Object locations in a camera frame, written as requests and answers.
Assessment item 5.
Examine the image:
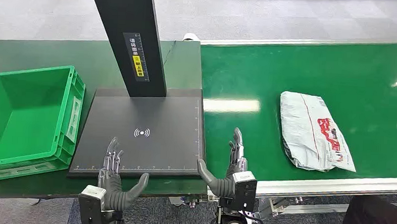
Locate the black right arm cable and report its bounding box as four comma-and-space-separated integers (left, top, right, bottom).
241, 210, 266, 224

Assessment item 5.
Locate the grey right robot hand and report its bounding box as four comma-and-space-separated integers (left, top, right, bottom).
195, 125, 251, 199

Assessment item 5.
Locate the aluminium conveyor frame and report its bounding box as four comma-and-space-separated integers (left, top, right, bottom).
167, 29, 397, 224

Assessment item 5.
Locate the white poly mailer red print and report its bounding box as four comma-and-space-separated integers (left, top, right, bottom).
276, 90, 360, 174

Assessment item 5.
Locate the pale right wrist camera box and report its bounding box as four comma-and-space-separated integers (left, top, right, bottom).
230, 170, 259, 212

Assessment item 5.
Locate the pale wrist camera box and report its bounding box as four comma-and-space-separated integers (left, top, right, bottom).
77, 185, 108, 224
230, 170, 259, 212

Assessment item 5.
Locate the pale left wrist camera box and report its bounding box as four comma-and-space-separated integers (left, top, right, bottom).
77, 185, 108, 224

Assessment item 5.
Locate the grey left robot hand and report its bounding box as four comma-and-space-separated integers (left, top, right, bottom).
96, 136, 152, 213

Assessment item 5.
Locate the person's leg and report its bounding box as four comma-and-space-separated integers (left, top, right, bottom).
338, 193, 397, 224

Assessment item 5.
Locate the black inbound scanner machine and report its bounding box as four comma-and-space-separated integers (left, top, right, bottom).
67, 0, 214, 185

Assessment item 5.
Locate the green plastic crate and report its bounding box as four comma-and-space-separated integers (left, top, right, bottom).
0, 62, 87, 187

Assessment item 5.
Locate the black and yellow label sticker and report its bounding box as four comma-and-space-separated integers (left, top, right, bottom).
121, 31, 153, 83

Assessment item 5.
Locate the thin black scanner cable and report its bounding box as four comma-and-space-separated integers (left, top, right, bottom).
163, 40, 177, 68

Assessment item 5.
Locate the green conveyor belt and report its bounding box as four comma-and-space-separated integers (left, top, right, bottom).
194, 33, 397, 188

